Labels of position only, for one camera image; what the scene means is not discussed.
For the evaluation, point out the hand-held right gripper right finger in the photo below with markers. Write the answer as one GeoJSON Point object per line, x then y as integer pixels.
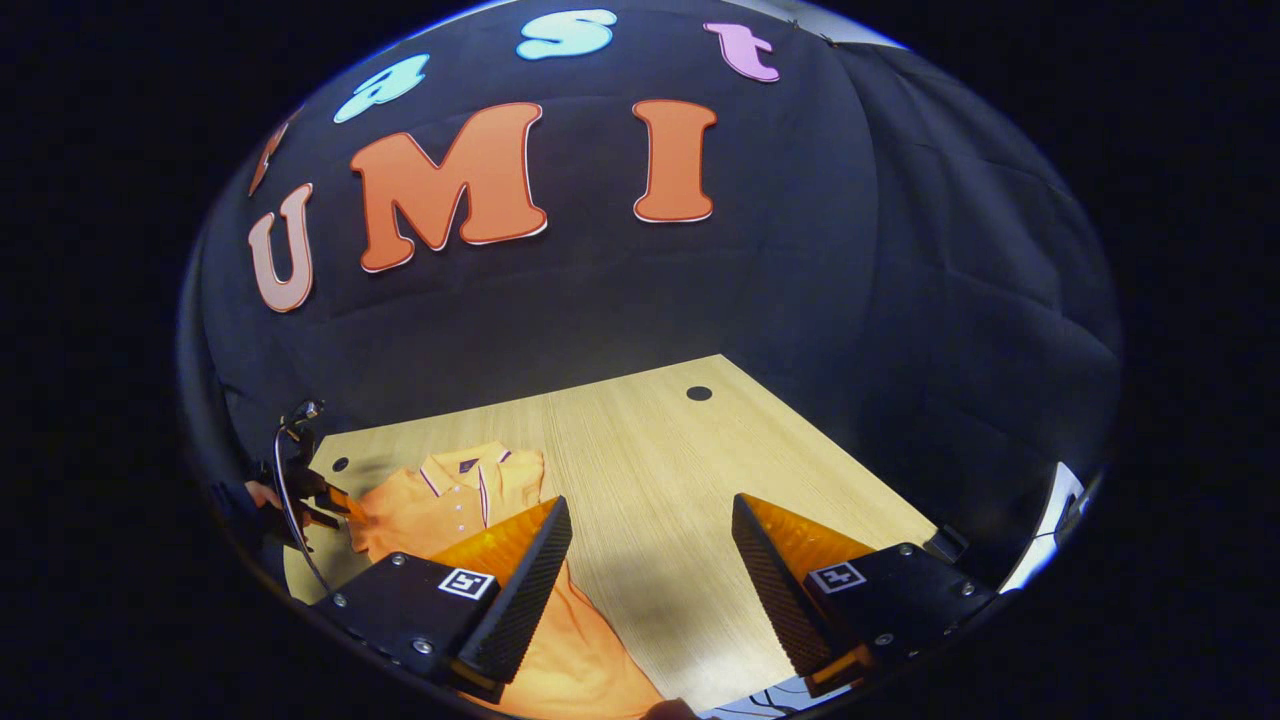
{"type": "Point", "coordinates": [775, 595]}

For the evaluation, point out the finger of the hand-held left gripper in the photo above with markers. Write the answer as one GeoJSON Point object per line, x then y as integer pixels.
{"type": "Point", "coordinates": [320, 483]}
{"type": "Point", "coordinates": [345, 505]}

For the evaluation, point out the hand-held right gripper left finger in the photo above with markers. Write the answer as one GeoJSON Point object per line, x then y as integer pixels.
{"type": "Point", "coordinates": [525, 600]}

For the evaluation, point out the orange polo T-shirt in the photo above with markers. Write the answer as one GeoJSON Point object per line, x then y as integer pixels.
{"type": "Point", "coordinates": [440, 510]}

